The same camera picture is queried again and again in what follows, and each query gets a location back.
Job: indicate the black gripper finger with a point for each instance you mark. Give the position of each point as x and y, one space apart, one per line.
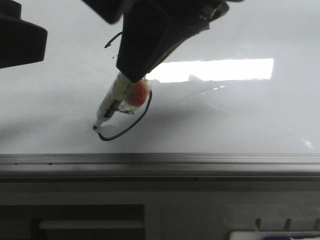
153 29
21 42

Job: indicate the red magnet taped to marker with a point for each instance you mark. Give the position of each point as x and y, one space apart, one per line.
136 96

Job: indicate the white black whiteboard marker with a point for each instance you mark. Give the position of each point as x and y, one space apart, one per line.
113 99

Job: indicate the white whiteboard surface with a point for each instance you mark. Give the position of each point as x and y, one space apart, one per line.
249 84

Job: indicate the dark hook left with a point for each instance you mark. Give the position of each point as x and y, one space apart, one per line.
257 224

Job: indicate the dark hook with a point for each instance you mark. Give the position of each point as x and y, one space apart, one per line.
257 224
287 224

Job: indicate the white tray below board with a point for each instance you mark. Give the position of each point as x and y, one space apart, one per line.
274 235

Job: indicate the dark hook middle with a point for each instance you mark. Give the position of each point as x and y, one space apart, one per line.
287 224

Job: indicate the grey aluminium whiteboard frame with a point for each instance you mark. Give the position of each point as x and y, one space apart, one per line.
88 166

